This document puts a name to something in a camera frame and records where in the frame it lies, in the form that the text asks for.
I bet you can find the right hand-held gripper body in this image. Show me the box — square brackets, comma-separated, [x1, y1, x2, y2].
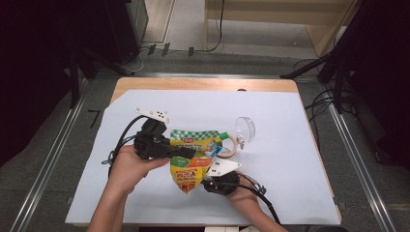
[202, 158, 243, 196]

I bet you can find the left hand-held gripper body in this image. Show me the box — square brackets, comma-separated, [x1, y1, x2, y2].
[133, 107, 172, 160]

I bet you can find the yellow green sauce pouch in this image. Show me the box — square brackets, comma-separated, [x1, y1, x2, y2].
[169, 129, 230, 195]

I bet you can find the clear glass jar with lid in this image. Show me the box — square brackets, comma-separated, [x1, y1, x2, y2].
[216, 116, 257, 160]

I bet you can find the person's right hand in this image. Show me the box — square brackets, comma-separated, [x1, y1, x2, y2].
[226, 176, 259, 205]

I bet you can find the white box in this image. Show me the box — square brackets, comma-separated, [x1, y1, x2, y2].
[204, 225, 240, 232]

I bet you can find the white table mat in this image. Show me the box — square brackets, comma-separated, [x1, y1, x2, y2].
[65, 89, 342, 225]

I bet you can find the black tripod stand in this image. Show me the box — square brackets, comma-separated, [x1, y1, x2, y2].
[67, 44, 133, 109]

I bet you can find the black cabinet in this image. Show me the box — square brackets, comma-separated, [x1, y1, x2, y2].
[104, 0, 149, 64]

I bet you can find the dark curtain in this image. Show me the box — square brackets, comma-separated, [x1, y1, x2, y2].
[0, 0, 109, 167]
[349, 0, 410, 170]

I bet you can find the black metal stand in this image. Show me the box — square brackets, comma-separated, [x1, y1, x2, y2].
[279, 0, 366, 114]

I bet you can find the wooden shelf unit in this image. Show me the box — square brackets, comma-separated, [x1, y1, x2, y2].
[203, 0, 361, 58]

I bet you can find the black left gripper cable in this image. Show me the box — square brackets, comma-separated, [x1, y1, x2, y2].
[101, 115, 148, 177]

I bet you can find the white floor cable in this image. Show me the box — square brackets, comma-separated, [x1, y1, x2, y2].
[126, 47, 145, 73]

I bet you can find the metal floor rail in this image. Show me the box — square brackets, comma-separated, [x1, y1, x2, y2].
[9, 96, 87, 232]
[326, 101, 398, 232]

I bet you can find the black floor cable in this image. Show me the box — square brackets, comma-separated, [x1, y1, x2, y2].
[304, 87, 338, 131]

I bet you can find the black hanging cable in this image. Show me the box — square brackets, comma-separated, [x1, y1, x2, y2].
[206, 0, 226, 53]

